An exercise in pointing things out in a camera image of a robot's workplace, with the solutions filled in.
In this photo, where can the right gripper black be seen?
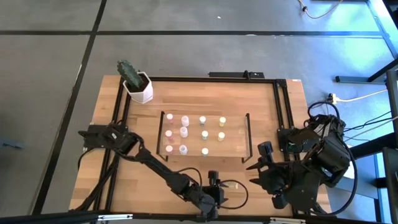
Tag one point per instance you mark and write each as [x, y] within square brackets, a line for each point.
[273, 180]

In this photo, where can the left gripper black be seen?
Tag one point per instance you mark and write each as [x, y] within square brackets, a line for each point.
[213, 196]

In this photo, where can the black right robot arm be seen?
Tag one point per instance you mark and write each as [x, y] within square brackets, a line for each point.
[323, 155]

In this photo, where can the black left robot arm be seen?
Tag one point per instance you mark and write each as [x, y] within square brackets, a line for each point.
[155, 166]

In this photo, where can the wooden shelf black metal legs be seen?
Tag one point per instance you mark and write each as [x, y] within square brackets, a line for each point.
[192, 141]

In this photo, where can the black rectangular bar box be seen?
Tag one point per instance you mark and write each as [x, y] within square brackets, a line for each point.
[230, 74]

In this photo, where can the yellow power plug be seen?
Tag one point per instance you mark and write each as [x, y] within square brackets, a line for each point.
[332, 98]

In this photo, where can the black metal beam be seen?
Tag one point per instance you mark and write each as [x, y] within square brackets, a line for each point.
[373, 146]

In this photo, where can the white faceted plant pot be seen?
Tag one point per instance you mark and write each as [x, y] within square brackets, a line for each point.
[143, 93]

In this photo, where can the black floor stand foot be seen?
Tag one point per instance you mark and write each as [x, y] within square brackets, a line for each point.
[351, 79]

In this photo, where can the green cactus plant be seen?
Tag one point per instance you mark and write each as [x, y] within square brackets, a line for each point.
[129, 73]

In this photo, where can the black horizontal beam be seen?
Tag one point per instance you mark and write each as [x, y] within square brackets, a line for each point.
[37, 214]

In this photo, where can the silver aluminium bracket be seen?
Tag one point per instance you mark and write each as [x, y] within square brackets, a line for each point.
[115, 216]
[287, 220]

